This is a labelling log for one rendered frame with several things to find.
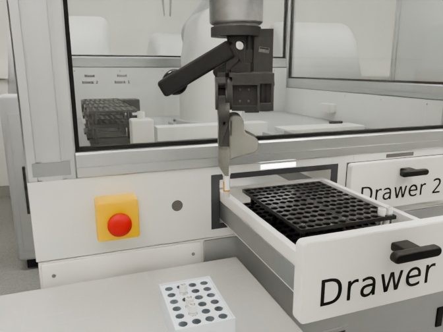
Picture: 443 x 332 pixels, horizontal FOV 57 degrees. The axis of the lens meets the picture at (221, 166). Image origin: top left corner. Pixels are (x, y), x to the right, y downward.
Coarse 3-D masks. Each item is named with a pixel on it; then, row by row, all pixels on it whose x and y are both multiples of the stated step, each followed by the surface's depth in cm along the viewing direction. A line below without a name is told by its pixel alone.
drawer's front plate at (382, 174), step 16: (384, 160) 92; (400, 160) 93; (416, 160) 94; (432, 160) 96; (352, 176) 89; (368, 176) 90; (384, 176) 92; (400, 176) 93; (416, 176) 95; (432, 176) 97; (368, 192) 91; (384, 192) 93; (400, 192) 95; (416, 192) 96
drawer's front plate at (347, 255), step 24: (312, 240) 49; (336, 240) 50; (360, 240) 51; (384, 240) 53; (432, 240) 56; (312, 264) 49; (336, 264) 51; (360, 264) 52; (384, 264) 54; (408, 264) 55; (312, 288) 50; (336, 288) 52; (360, 288) 53; (408, 288) 56; (432, 288) 58; (312, 312) 51; (336, 312) 53
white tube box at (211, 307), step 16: (160, 288) 63; (176, 288) 64; (192, 288) 64; (208, 288) 64; (160, 304) 64; (176, 304) 60; (208, 304) 60; (224, 304) 59; (176, 320) 56; (192, 320) 56; (208, 320) 57; (224, 320) 55
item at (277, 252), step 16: (240, 192) 84; (352, 192) 80; (224, 208) 79; (240, 208) 72; (240, 224) 71; (256, 224) 65; (256, 240) 65; (272, 240) 60; (288, 240) 58; (272, 256) 60; (288, 256) 56; (288, 272) 56
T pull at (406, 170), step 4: (404, 168) 92; (408, 168) 92; (412, 168) 92; (400, 172) 90; (404, 172) 89; (408, 172) 89; (412, 172) 90; (416, 172) 90; (420, 172) 90; (424, 172) 91; (428, 172) 91; (404, 176) 89; (408, 176) 89; (412, 176) 90
